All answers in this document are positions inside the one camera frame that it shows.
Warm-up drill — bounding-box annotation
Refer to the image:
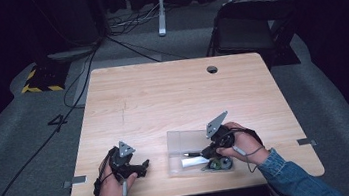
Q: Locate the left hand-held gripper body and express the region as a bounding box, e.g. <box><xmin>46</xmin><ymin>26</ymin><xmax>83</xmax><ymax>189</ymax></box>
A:
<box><xmin>105</xmin><ymin>138</ymin><xmax>140</xmax><ymax>183</ymax></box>

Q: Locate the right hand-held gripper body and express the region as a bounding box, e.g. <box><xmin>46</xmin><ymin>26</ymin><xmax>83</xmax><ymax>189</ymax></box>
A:
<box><xmin>202</xmin><ymin>109</ymin><xmax>238</xmax><ymax>156</ymax></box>

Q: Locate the correction tape dispenser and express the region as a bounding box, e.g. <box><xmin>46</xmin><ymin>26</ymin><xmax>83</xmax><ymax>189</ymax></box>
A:
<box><xmin>199</xmin><ymin>154</ymin><xmax>235</xmax><ymax>175</ymax></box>

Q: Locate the black pen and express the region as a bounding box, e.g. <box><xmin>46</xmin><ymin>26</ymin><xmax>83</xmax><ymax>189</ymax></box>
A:
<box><xmin>181</xmin><ymin>150</ymin><xmax>205</xmax><ymax>159</ymax></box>

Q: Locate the clear plastic pencil case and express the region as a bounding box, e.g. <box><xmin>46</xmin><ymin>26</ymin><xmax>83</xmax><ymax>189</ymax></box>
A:
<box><xmin>162</xmin><ymin>122</ymin><xmax>237</xmax><ymax>180</ymax></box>

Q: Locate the person's right hand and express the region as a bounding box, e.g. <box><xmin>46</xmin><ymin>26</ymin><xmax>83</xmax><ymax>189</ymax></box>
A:
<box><xmin>212</xmin><ymin>117</ymin><xmax>272</xmax><ymax>171</ymax></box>

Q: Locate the person's left hand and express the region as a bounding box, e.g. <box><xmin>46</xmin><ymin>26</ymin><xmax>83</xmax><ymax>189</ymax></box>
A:
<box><xmin>93</xmin><ymin>148</ymin><xmax>140</xmax><ymax>196</ymax></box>

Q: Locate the grey tape strip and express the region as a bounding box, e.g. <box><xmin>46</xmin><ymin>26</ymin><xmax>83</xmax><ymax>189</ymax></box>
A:
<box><xmin>295</xmin><ymin>136</ymin><xmax>318</xmax><ymax>149</ymax></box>
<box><xmin>61</xmin><ymin>174</ymin><xmax>89</xmax><ymax>189</ymax></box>

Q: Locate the black folding chair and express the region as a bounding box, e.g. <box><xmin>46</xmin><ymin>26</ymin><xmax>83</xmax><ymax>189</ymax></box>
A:
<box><xmin>199</xmin><ymin>0</ymin><xmax>304</xmax><ymax>76</ymax></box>

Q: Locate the black yellow striped base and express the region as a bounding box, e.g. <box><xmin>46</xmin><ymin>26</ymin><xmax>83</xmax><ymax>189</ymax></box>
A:
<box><xmin>17</xmin><ymin>58</ymin><xmax>75</xmax><ymax>97</ymax></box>

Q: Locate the dark equipment stand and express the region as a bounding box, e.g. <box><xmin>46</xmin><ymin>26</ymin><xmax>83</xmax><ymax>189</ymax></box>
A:
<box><xmin>24</xmin><ymin>0</ymin><xmax>112</xmax><ymax>66</ymax></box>

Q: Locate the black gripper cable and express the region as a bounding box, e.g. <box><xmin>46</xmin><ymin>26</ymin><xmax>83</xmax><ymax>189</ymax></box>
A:
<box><xmin>229</xmin><ymin>123</ymin><xmax>270</xmax><ymax>176</ymax></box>
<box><xmin>86</xmin><ymin>147</ymin><xmax>122</xmax><ymax>196</ymax></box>

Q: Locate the long black floor cable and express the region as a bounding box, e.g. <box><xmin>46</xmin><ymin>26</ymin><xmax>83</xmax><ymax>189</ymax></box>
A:
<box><xmin>0</xmin><ymin>43</ymin><xmax>119</xmax><ymax>196</ymax></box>

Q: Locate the bundle of floor cables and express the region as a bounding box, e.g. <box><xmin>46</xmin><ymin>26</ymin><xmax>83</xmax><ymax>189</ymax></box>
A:
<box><xmin>102</xmin><ymin>0</ymin><xmax>190</xmax><ymax>70</ymax></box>

